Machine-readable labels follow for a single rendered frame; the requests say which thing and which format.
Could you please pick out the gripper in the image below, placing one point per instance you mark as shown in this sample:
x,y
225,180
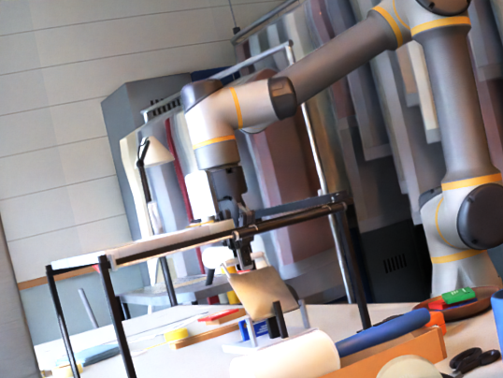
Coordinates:
x,y
228,185

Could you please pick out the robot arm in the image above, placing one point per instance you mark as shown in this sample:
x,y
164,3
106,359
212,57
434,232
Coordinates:
x,y
452,118

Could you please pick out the white cylinder on black stand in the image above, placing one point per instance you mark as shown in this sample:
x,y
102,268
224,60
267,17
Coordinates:
x,y
214,259

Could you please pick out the tan flap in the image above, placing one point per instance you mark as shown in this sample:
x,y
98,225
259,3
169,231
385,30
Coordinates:
x,y
263,293

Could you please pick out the white sash panel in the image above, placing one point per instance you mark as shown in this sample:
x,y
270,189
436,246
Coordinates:
x,y
165,240

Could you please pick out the red token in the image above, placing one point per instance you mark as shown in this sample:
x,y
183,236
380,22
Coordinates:
x,y
218,314

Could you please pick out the wooden token rack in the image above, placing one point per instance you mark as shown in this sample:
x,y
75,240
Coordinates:
x,y
230,317

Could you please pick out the blue tag tray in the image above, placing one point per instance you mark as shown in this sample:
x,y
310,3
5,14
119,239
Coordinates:
x,y
259,327

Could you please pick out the garment rack with wrapped clothes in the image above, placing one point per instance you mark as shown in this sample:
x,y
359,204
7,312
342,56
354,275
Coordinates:
x,y
346,157

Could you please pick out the orange wooden tray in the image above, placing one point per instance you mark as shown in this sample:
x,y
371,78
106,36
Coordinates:
x,y
397,354

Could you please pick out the yellow bottle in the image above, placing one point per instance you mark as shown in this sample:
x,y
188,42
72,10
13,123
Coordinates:
x,y
232,297

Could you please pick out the grey table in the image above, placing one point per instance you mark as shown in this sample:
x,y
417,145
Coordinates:
x,y
157,294

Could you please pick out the long wooden strip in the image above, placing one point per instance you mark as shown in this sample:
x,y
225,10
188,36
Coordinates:
x,y
204,335

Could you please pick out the desk lamp with cream shade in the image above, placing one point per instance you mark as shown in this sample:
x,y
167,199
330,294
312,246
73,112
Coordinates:
x,y
157,153

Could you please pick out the yellow tape roll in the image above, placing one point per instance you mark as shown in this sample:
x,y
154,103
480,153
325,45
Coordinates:
x,y
177,335

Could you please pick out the white paper roll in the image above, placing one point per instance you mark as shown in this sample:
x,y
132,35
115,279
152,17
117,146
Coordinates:
x,y
287,356

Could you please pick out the grey cabinet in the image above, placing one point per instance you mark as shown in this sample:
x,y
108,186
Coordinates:
x,y
125,129

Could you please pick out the dark vented cabinet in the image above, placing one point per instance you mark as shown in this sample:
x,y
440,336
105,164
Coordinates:
x,y
393,259

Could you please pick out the blue roll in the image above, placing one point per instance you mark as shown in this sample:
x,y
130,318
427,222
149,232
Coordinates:
x,y
381,332

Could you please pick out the blue grey cloth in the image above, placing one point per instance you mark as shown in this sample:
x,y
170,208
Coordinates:
x,y
92,354

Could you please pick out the red block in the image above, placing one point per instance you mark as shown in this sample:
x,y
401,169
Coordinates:
x,y
437,304

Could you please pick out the pale round lid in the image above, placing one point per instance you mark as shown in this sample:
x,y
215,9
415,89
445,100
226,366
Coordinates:
x,y
408,367

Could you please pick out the orange block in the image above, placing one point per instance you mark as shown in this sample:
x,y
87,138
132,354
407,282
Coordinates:
x,y
438,320

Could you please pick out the yellow note pad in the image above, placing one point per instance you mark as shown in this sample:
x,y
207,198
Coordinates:
x,y
65,370

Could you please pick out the green block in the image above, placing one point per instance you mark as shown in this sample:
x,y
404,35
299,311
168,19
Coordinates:
x,y
458,295

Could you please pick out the brown round plate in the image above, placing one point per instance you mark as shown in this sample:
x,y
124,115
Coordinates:
x,y
467,310

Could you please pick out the black scissors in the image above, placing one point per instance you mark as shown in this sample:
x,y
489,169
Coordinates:
x,y
471,358

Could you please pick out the blue cup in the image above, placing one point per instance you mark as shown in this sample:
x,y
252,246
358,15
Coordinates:
x,y
497,322

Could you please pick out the grey tray bracket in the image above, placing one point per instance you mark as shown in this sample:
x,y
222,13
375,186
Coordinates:
x,y
303,312

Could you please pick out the black hatch frame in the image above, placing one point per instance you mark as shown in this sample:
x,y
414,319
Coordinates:
x,y
353,267

